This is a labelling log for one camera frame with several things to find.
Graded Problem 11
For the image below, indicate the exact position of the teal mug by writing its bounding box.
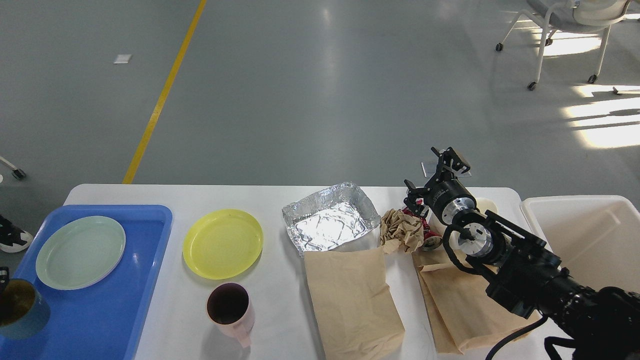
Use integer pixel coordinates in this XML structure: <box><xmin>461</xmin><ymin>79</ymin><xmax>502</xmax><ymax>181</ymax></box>
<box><xmin>0</xmin><ymin>278</ymin><xmax>51</xmax><ymax>340</ymax></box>

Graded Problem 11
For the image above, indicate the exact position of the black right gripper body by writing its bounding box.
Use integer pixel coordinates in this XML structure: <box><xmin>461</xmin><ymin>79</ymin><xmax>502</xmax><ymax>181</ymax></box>
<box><xmin>423</xmin><ymin>178</ymin><xmax>477</xmax><ymax>226</ymax></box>

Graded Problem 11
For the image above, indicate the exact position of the white paper cup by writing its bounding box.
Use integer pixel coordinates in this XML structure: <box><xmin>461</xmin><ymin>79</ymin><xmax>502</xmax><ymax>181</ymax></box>
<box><xmin>475</xmin><ymin>197</ymin><xmax>499</xmax><ymax>216</ymax></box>

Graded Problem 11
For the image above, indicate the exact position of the black white sneaker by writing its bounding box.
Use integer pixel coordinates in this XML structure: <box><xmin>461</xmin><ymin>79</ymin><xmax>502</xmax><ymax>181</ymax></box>
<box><xmin>0</xmin><ymin>215</ymin><xmax>34</xmax><ymax>253</ymax></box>

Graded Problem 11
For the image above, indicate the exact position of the chair caster leg left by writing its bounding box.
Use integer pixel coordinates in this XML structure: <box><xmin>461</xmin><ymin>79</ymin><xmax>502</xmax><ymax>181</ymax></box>
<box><xmin>0</xmin><ymin>156</ymin><xmax>27</xmax><ymax>182</ymax></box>

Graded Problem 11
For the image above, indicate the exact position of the crushed red can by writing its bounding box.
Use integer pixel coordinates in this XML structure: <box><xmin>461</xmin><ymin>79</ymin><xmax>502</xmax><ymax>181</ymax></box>
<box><xmin>401</xmin><ymin>206</ymin><xmax>442</xmax><ymax>252</ymax></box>

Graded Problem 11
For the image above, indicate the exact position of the crumpled brown paper ball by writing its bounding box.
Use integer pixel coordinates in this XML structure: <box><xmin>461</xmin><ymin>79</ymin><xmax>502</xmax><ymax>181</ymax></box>
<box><xmin>379</xmin><ymin>209</ymin><xmax>426</xmax><ymax>255</ymax></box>

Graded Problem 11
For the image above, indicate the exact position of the brown paper bag right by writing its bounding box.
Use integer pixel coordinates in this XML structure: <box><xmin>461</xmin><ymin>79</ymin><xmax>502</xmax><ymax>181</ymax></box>
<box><xmin>411</xmin><ymin>249</ymin><xmax>541</xmax><ymax>355</ymax></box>

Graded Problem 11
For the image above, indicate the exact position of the pale green plate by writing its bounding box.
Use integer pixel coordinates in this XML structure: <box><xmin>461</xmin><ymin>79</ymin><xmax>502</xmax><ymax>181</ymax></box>
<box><xmin>35</xmin><ymin>215</ymin><xmax>127</xmax><ymax>291</ymax></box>

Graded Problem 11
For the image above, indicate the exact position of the yellow plastic plate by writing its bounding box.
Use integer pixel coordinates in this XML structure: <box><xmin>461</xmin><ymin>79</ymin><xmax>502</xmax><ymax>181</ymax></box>
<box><xmin>182</xmin><ymin>209</ymin><xmax>265</xmax><ymax>280</ymax></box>

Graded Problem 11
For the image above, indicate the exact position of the blue plastic tray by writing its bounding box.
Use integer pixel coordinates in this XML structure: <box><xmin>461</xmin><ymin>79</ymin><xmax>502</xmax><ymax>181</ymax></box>
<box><xmin>0</xmin><ymin>204</ymin><xmax>173</xmax><ymax>360</ymax></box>

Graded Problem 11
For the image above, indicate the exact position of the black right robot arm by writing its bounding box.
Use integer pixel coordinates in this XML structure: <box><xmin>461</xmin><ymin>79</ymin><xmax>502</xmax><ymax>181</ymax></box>
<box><xmin>403</xmin><ymin>146</ymin><xmax>640</xmax><ymax>360</ymax></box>

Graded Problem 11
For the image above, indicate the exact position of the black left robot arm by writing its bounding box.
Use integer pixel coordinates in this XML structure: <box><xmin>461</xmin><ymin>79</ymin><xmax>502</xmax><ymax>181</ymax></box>
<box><xmin>0</xmin><ymin>266</ymin><xmax>10</xmax><ymax>294</ymax></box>

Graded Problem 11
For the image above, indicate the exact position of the pink mug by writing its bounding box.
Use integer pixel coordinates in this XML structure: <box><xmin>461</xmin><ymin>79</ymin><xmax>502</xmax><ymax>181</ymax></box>
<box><xmin>206</xmin><ymin>282</ymin><xmax>256</xmax><ymax>349</ymax></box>

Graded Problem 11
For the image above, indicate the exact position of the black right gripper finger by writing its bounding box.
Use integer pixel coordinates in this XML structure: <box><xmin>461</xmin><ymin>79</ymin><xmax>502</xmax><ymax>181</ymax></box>
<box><xmin>403</xmin><ymin>179</ymin><xmax>430</xmax><ymax>219</ymax></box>
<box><xmin>430</xmin><ymin>146</ymin><xmax>472</xmax><ymax>183</ymax></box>

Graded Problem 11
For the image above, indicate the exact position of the aluminium foil tray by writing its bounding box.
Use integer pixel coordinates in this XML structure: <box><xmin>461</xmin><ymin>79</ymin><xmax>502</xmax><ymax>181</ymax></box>
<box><xmin>281</xmin><ymin>181</ymin><xmax>381</xmax><ymax>257</ymax></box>

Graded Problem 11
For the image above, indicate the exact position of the white plastic bin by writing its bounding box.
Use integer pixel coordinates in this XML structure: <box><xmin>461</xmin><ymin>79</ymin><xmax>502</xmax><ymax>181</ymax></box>
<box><xmin>520</xmin><ymin>194</ymin><xmax>640</xmax><ymax>293</ymax></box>

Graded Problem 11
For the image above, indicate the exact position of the white office chair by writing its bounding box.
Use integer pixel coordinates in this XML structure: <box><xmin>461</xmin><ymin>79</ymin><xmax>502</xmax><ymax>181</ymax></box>
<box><xmin>494</xmin><ymin>0</ymin><xmax>631</xmax><ymax>91</ymax></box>

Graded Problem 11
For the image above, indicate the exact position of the flat brown paper bag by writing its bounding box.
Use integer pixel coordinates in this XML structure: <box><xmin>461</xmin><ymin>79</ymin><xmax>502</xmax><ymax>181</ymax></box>
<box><xmin>304</xmin><ymin>247</ymin><xmax>406</xmax><ymax>360</ymax></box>

